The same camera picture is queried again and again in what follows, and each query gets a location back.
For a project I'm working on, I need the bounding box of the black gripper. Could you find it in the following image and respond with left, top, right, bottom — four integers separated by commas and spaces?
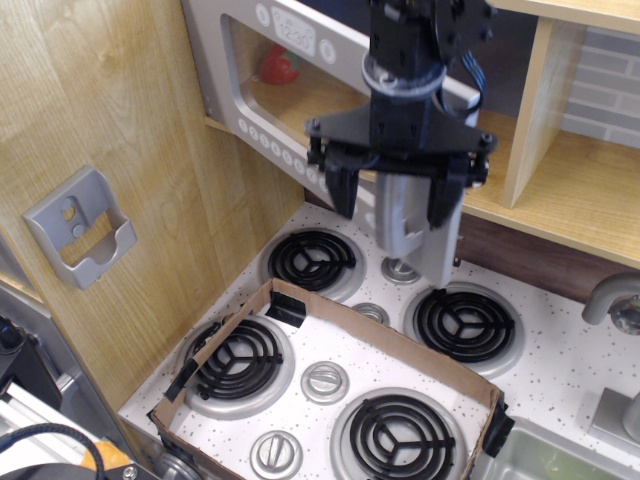
305, 62, 497, 230

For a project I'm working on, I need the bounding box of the silver toy microwave door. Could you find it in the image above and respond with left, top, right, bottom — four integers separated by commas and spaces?
183, 1, 497, 287

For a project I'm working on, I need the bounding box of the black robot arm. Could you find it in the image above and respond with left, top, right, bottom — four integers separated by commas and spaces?
305, 1, 498, 229

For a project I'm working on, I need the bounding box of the back silver stove knob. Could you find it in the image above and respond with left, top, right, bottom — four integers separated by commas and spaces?
381, 257, 420, 285

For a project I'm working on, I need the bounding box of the silver stove knob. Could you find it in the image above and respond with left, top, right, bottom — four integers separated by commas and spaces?
249, 430, 303, 480
300, 361, 350, 405
381, 257, 420, 285

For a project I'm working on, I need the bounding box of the back left black burner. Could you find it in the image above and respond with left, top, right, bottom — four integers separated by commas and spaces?
258, 228, 366, 303

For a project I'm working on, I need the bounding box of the black burner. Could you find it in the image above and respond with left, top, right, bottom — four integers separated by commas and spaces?
258, 228, 366, 303
185, 315, 295, 420
402, 281, 525, 379
329, 387, 468, 480

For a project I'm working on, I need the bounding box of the middle small silver knob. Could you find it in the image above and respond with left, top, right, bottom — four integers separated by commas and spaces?
352, 302, 390, 326

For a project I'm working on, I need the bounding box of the wooden shelf unit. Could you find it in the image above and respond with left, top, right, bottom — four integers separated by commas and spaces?
204, 0, 640, 269

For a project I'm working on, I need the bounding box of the back right black burner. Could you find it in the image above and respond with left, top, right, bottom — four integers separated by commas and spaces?
402, 281, 525, 379

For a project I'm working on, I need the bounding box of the red toy strawberry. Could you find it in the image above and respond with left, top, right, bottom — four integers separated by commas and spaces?
258, 44, 301, 85

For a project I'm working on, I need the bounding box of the centre silver stove knob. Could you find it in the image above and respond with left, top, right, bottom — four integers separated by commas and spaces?
300, 361, 350, 405

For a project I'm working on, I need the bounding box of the front left black burner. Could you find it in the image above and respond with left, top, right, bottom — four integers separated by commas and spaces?
185, 315, 295, 420

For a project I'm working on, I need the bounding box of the grey toy faucet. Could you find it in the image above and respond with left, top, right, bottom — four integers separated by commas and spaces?
582, 272, 639, 336

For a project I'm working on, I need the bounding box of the front right black burner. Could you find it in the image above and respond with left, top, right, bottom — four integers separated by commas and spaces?
329, 387, 468, 480

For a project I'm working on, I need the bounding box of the front silver stove knob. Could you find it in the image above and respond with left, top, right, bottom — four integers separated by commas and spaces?
249, 430, 303, 480

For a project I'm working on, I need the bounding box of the metal sink basin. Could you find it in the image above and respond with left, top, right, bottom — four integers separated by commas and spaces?
470, 417, 639, 479

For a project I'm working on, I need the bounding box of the oven front silver knob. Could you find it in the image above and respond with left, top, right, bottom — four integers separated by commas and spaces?
159, 453, 201, 480

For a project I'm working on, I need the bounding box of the brown cardboard border frame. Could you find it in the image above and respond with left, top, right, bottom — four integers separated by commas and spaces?
149, 280, 512, 479

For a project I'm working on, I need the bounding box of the silver faucet handle block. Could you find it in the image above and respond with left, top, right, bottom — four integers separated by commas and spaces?
589, 388, 639, 455

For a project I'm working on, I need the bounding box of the grey wall phone holder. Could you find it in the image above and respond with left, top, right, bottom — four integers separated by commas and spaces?
22, 165, 137, 290

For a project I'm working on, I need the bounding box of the black braided cable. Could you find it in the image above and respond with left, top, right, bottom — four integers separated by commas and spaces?
0, 422, 107, 480

